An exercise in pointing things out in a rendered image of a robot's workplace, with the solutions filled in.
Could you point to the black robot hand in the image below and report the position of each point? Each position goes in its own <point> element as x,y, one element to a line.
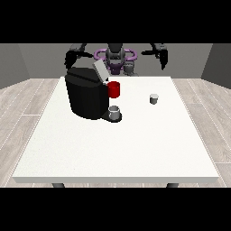
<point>161,57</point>
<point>71,58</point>

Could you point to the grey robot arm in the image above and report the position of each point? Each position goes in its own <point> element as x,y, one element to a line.
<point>77,47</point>
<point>158,46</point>

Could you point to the pale grey machine lid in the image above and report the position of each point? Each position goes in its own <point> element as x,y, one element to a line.
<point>100,70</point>

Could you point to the black coffee machine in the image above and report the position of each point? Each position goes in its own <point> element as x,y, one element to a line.
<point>87,94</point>

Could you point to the small grey coffee pod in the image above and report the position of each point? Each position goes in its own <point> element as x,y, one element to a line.
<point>154,98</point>

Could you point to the red pod holder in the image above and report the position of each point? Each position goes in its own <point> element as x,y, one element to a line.
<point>114,89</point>

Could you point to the small grey cup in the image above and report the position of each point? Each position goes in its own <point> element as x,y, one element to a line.
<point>114,112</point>

